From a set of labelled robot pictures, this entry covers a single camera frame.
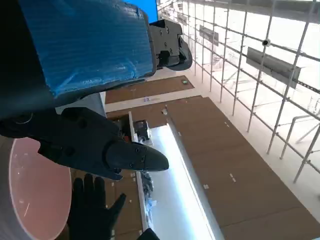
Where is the monitor with blue screen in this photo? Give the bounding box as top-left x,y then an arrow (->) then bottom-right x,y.
124,0 -> 158,24

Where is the white metal truss frame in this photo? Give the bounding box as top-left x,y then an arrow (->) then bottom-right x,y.
157,0 -> 320,185

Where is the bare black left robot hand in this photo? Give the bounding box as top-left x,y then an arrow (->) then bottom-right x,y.
0,0 -> 194,181

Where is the pink bowl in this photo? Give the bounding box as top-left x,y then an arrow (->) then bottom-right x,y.
0,136 -> 73,240

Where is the short grey ceiling lamp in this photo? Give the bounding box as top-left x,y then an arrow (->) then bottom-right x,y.
198,24 -> 220,47

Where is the long grey ceiling lamp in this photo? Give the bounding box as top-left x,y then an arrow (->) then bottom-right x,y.
246,46 -> 302,89

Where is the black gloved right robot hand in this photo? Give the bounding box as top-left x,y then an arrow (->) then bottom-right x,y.
66,173 -> 127,240

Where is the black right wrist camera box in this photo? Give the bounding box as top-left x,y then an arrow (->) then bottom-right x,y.
136,227 -> 161,240

